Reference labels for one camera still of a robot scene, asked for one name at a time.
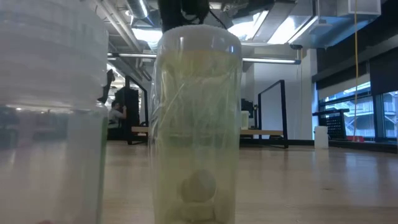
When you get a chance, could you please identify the small bottle with yellow pills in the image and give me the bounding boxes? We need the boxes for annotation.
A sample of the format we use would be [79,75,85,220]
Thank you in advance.
[241,110,250,131]
[148,24,243,224]

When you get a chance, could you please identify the green plant in white pot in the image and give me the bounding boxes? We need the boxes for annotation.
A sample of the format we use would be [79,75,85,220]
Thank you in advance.
[97,68,116,105]

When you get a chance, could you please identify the black perforated metal stand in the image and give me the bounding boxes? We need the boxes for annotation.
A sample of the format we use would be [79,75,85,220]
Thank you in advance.
[312,108,351,141]

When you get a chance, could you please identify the person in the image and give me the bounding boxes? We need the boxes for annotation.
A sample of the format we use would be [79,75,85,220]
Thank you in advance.
[107,100,127,141]

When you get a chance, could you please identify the long ceiling light tube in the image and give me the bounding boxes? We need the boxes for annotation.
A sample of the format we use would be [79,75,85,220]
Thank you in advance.
[107,52,302,65]

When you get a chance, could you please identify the wooden shelf with black frame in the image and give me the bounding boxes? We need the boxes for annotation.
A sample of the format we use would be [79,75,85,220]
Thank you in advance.
[124,75,289,149]

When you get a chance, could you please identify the large white pill bottle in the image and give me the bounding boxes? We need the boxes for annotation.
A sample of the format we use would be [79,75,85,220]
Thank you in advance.
[313,125,330,150]

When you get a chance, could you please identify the large bottle with mixed pills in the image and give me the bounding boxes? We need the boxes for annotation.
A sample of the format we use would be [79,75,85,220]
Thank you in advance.
[0,0,109,224]

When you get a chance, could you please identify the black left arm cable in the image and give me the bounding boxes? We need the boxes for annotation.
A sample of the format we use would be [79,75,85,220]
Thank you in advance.
[207,8,229,31]

